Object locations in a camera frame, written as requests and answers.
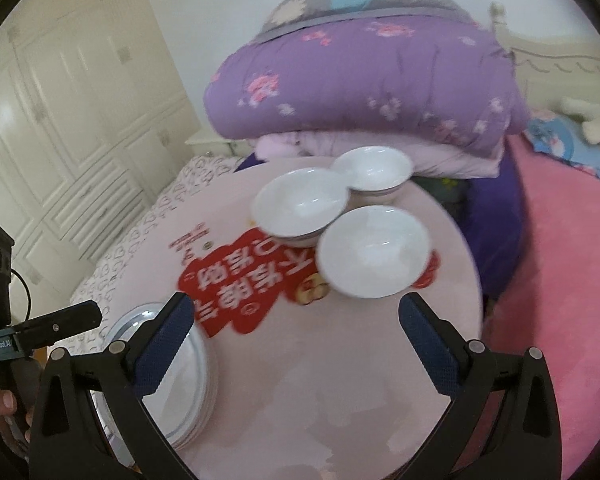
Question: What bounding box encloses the person's left hand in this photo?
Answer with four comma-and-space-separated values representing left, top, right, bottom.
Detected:
0, 387, 38, 443

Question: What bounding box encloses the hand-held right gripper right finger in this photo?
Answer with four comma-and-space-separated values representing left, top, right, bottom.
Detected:
399, 292, 563, 480

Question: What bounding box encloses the cream carved headboard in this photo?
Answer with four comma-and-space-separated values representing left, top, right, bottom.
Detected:
487, 2, 600, 126

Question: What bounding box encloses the cream panelled wardrobe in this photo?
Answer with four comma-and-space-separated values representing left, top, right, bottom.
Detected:
0, 0, 206, 321

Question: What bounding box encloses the white plate grey rim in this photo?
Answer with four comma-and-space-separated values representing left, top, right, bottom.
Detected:
110, 307, 216, 452
105, 302, 208, 448
107, 305, 212, 450

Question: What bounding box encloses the round pink folding table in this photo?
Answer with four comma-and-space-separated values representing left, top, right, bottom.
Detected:
95, 152, 485, 480

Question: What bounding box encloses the cream nightstand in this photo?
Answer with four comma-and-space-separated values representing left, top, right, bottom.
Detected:
186, 127, 261, 161

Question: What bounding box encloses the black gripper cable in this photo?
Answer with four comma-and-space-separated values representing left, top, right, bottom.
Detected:
10, 267, 35, 323

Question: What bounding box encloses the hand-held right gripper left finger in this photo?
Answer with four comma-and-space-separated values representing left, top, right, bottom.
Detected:
27, 292, 198, 480

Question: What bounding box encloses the white bowl grey band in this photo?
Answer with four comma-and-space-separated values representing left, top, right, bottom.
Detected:
316, 205, 431, 301
250, 167, 351, 242
329, 145, 414, 197

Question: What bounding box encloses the blue cartoon pillow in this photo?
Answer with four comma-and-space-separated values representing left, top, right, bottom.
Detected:
522, 115, 600, 186

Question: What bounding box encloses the purple floral quilt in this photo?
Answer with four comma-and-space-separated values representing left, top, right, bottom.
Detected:
203, 12, 533, 148

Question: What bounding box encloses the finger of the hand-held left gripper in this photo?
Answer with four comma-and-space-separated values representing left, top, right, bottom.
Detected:
11, 300, 103, 358

